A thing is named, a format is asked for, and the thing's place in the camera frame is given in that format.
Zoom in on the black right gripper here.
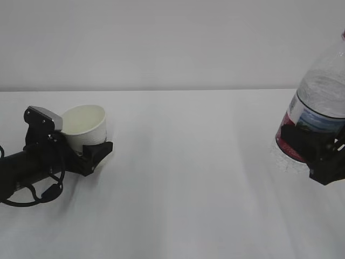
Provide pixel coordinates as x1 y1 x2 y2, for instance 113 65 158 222
280 125 344 186

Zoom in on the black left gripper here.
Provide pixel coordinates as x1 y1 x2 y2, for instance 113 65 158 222
24 126 113 176

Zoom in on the white paper cup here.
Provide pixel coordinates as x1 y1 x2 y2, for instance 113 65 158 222
61 105 107 155

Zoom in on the clear plastic water bottle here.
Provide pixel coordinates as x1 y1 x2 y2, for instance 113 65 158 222
269 26 345 173

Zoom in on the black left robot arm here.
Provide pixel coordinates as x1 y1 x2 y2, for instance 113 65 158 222
1 129 113 207

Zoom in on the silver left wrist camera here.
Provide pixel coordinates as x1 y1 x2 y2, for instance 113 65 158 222
24 106 63 138

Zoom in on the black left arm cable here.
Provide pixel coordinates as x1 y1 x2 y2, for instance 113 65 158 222
0 142 65 208

